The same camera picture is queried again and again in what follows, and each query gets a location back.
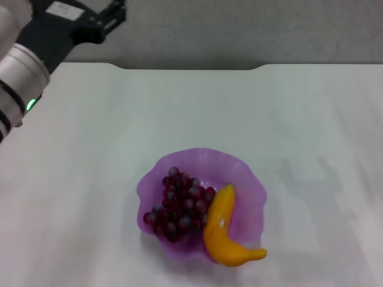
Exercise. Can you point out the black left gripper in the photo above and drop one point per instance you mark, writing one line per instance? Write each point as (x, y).
(51, 36)

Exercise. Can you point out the dark red grape bunch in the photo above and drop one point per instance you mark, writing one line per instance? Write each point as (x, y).
(179, 206)

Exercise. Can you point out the yellow plastic banana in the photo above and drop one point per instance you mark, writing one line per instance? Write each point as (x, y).
(221, 215)

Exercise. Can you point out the purple wavy-edged plastic bowl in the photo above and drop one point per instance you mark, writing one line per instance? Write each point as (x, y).
(179, 160)

